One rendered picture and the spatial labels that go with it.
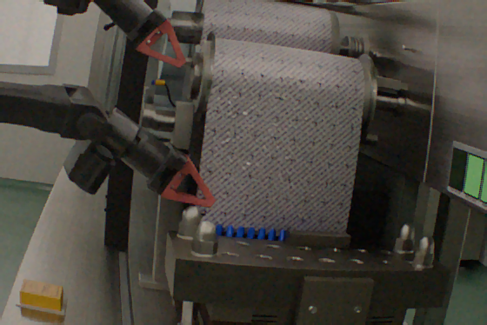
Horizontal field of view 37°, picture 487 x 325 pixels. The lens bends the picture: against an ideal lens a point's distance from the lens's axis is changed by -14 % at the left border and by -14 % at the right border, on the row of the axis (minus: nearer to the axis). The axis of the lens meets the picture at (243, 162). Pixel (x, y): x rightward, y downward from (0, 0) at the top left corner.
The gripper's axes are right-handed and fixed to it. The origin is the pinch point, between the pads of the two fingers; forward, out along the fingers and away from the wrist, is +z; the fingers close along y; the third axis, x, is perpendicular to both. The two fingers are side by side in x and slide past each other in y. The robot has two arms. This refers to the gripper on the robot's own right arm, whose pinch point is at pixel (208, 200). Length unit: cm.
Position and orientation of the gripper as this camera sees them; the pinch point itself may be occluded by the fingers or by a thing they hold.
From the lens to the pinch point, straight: 121.7
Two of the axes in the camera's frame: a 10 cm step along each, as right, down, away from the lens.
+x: 6.0, -8.0, -0.3
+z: 7.9, 5.8, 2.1
